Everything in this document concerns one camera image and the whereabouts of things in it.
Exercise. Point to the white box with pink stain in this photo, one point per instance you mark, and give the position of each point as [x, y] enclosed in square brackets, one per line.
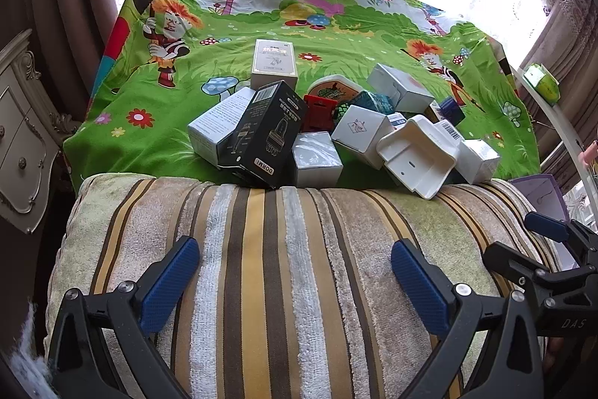
[402, 88]

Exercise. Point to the plain pale cardboard box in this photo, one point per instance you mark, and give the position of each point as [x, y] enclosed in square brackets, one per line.
[317, 158]

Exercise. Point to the purple cardboard box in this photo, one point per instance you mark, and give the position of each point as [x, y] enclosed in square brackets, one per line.
[537, 193]

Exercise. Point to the white barcode medicine box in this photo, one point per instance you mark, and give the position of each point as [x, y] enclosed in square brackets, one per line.
[451, 131]

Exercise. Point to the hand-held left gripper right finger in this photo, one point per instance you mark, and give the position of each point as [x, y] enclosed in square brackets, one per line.
[420, 291]

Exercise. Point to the white curved desk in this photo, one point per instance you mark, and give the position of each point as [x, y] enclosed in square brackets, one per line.
[558, 123]

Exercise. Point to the plain brown curtain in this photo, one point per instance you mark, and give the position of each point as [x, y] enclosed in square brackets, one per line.
[65, 6]

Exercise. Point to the small white and blue box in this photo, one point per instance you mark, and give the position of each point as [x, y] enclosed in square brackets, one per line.
[401, 119]

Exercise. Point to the white container with orange label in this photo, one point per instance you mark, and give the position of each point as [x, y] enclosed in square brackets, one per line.
[334, 88]

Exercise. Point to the green tissue pack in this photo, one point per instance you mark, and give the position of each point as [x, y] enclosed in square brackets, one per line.
[544, 86]

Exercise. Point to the beige tall printed box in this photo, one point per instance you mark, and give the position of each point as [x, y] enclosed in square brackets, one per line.
[274, 62]

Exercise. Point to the black product box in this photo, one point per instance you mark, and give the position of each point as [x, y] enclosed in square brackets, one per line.
[266, 132]

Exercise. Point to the plain white box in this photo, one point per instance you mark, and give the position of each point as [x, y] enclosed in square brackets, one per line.
[476, 160]

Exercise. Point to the green printed blanket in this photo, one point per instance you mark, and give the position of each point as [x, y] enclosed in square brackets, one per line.
[140, 67]

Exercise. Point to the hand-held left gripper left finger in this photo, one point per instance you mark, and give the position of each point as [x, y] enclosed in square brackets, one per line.
[170, 282]

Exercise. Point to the white cube box with drawing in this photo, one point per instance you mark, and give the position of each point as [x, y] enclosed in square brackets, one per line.
[359, 132]

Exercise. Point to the striped plush cushion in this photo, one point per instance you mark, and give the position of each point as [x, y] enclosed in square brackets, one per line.
[280, 268]

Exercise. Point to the white ornate nightstand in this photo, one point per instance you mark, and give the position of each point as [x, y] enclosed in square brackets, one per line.
[23, 137]

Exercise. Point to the white box with printed text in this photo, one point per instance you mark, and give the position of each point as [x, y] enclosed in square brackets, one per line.
[219, 118]

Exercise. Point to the white plastic holder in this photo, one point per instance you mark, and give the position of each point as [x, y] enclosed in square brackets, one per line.
[416, 156]

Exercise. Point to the brown patterned curtain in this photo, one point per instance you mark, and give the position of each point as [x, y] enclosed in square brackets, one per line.
[579, 53]

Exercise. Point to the pink desk fan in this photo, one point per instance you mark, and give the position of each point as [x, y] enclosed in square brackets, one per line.
[589, 153]

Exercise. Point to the dark blue small box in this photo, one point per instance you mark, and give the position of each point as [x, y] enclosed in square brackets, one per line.
[452, 109]

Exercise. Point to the teal patterned box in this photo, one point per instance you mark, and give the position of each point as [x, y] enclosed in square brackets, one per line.
[373, 102]

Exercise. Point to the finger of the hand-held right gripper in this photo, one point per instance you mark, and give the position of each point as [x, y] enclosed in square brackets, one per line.
[509, 261]
[546, 225]

